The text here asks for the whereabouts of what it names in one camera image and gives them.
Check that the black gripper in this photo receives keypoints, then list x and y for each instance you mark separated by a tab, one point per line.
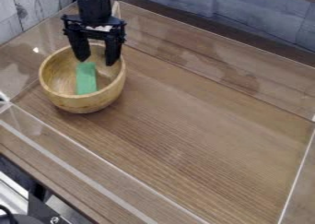
94	23

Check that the green rectangular block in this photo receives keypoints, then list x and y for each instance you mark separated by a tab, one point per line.
86	78

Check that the wooden bowl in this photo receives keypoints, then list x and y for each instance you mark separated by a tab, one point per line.
58	80

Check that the clear acrylic corner bracket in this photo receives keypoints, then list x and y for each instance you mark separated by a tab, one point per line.
115	11

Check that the clear acrylic tray wall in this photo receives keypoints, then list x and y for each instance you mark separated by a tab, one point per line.
206	144

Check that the black metal clamp bracket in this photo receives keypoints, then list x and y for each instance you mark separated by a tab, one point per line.
42	212

